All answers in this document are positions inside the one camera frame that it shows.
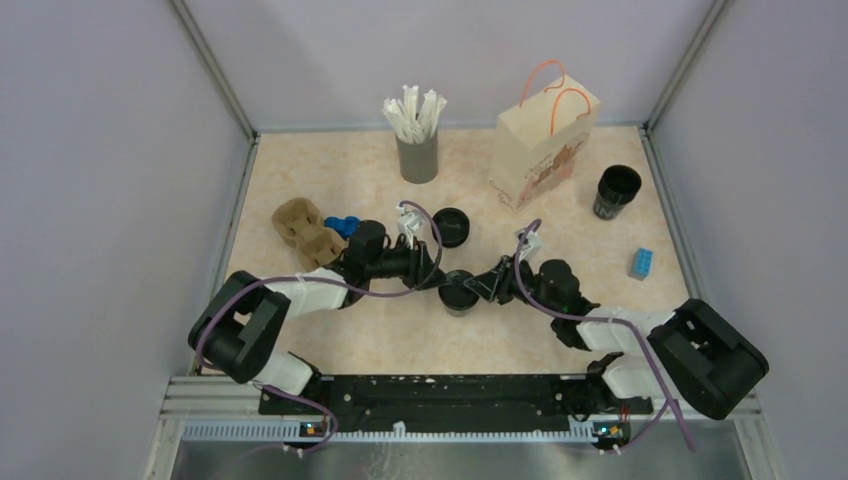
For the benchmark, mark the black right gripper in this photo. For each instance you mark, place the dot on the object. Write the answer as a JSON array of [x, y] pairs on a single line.
[[504, 273]]

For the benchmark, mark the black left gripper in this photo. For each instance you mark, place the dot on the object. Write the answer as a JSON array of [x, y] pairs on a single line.
[[419, 267]]

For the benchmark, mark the black coffee cup lid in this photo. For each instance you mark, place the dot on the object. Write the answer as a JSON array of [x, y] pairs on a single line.
[[456, 293]]

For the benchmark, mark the teddy bear paper bag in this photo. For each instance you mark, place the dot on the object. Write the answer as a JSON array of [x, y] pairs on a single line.
[[536, 141]]

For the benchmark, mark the translucent brown plastic cup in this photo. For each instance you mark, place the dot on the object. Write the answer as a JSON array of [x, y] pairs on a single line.
[[458, 310]]

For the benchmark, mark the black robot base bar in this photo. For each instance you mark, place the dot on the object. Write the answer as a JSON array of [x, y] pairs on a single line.
[[456, 403]]

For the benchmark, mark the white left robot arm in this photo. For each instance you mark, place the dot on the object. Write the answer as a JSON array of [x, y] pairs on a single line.
[[237, 332]]

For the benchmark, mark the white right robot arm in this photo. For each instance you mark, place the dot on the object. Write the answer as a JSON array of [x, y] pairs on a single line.
[[691, 352]]

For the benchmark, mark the blue toy car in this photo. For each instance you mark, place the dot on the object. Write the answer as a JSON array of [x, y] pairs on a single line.
[[343, 226]]

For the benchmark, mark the brown pulp cup carrier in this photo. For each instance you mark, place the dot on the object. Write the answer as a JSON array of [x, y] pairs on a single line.
[[300, 224]]

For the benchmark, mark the white wrapped straws bundle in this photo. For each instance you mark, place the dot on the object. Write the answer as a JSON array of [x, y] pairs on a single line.
[[415, 116]]

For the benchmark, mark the blue toy brick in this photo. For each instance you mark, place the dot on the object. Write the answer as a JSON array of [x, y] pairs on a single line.
[[641, 263]]

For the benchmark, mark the black paper cup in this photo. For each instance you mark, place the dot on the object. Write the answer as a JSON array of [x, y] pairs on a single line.
[[617, 187]]

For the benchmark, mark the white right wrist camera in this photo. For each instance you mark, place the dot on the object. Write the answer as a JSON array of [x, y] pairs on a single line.
[[529, 242]]

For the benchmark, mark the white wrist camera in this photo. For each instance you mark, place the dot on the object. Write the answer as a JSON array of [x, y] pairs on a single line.
[[529, 242], [409, 222]]

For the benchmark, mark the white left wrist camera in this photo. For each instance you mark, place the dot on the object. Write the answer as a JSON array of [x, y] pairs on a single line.
[[409, 222]]

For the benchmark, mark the aluminium frame rail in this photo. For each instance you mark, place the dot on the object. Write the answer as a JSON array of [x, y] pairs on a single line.
[[198, 196]]

